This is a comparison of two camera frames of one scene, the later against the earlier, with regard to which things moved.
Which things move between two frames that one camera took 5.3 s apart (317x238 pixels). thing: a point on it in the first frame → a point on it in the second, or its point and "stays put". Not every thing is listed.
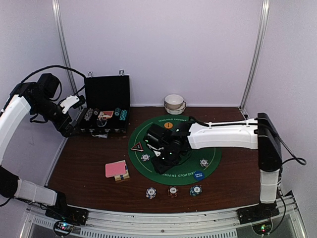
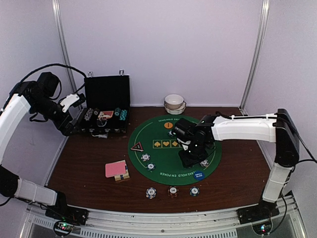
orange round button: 168,125 stays put
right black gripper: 161,168 → 188,162
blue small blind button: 199,175 stays put
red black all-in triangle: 138,147 stays put
